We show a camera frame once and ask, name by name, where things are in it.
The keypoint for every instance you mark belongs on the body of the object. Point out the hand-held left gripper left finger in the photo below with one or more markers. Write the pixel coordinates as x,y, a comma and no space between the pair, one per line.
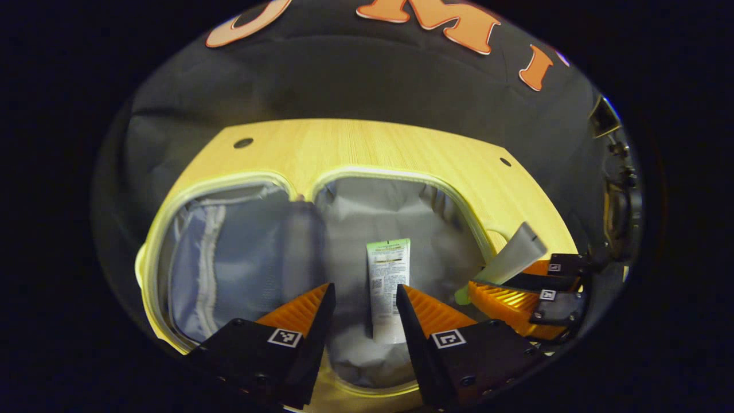
321,321

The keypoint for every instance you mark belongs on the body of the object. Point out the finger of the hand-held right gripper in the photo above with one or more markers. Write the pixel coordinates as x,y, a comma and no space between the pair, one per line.
504,304
550,282

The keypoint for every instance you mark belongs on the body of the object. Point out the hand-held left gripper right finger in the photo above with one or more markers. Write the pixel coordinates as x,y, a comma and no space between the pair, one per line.
410,327

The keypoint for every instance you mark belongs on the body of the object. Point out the grey tube green cap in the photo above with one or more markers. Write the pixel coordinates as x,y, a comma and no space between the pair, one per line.
513,255

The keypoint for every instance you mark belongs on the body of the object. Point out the white tube green end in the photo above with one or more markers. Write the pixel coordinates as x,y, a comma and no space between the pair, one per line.
389,275

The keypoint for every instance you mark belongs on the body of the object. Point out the cream suitcase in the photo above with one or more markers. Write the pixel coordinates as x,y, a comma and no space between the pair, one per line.
241,258

